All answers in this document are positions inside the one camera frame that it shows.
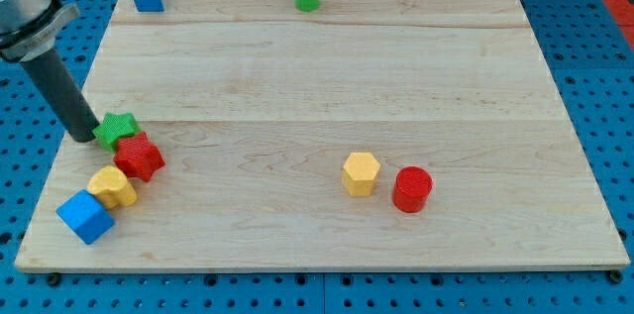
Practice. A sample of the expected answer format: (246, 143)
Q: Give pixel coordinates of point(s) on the blue cube block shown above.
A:
(85, 216)

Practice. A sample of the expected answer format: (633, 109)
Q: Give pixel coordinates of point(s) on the red cylinder block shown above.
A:
(411, 189)

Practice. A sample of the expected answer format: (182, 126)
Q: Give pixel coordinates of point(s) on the yellow heart block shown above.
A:
(112, 188)

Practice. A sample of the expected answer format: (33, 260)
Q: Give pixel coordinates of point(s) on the green star block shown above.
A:
(115, 127)

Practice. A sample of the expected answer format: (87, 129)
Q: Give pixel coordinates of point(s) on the yellow hexagon block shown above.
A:
(359, 174)

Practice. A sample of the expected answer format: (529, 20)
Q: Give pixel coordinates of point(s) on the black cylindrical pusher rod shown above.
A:
(57, 85)

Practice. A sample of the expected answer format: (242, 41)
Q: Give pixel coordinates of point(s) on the red star block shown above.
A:
(138, 157)

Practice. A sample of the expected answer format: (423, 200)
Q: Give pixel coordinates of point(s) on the wooden board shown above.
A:
(255, 107)

